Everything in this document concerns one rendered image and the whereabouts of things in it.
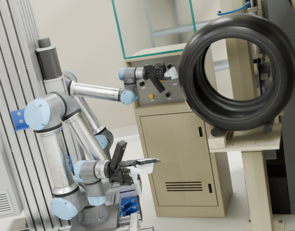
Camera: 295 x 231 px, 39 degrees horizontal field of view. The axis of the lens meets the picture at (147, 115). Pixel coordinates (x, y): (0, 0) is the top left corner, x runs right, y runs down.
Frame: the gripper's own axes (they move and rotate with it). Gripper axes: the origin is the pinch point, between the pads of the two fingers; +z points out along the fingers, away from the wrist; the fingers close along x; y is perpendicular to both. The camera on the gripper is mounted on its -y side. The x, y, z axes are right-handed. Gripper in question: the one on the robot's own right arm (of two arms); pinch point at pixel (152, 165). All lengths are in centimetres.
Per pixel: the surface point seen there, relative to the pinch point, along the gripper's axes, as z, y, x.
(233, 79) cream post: 2, -18, -111
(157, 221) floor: -75, 89, -134
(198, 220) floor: -43, 88, -140
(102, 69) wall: -238, -24, -336
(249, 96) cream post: 10, -7, -113
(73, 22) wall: -258, -89, -317
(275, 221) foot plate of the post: 13, 87, -144
